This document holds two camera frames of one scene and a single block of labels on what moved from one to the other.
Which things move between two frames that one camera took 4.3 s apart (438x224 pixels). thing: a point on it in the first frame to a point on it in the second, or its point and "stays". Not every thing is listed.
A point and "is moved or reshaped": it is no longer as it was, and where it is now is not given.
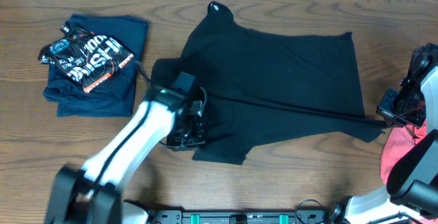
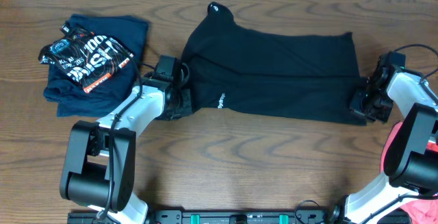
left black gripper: x=200 y=139 to x=187 y=107
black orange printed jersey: x=83 y=55 stays
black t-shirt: x=254 y=80 is moved or reshaped
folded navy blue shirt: x=114 y=96 stays
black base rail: x=239 y=216 stays
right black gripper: x=384 y=108 to x=355 y=108
